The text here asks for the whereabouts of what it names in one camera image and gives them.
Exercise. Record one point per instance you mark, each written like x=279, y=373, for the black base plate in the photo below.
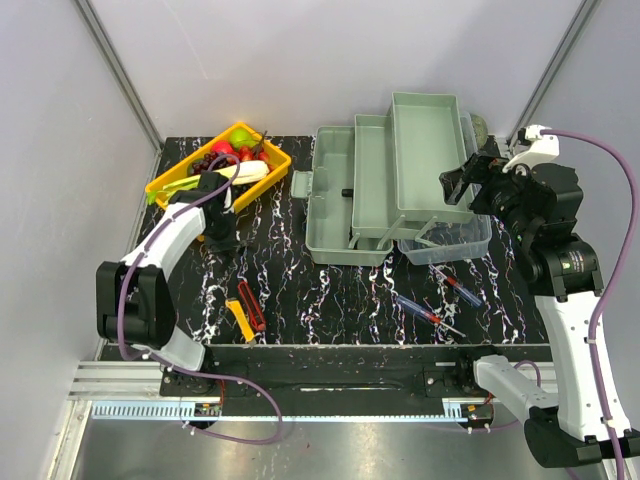
x=335, y=382

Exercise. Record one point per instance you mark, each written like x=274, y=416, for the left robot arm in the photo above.
x=133, y=301

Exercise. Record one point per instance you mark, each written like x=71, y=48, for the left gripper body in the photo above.
x=222, y=236

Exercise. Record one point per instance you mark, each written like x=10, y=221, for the red utility knife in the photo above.
x=255, y=313

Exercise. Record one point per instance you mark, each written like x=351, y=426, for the celery stalk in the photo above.
x=248, y=172

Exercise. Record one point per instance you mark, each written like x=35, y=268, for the yellow utility knife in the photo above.
x=235, y=307

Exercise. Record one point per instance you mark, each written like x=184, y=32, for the clear green tool box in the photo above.
x=392, y=162

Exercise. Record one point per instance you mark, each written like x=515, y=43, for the green apple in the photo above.
x=240, y=137

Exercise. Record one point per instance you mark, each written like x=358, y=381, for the blue red screwdriver lower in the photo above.
x=425, y=314

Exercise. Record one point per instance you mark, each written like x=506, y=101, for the purple grape bunch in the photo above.
x=208, y=162

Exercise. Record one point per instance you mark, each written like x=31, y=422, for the blue red screwdriver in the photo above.
x=425, y=314
x=462, y=291

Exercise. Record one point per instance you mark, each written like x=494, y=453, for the yellow plastic bin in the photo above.
x=278, y=162

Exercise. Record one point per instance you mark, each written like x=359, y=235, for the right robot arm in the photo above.
x=583, y=422

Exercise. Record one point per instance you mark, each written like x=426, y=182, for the red apple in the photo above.
x=222, y=147

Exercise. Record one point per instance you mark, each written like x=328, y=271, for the green melon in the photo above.
x=480, y=129

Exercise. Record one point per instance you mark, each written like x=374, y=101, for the aluminium frame rail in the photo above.
x=136, y=391

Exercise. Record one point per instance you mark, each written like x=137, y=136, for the blue red screwdriver upper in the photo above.
x=462, y=291

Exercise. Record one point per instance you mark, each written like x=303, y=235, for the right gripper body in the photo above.
x=499, y=195

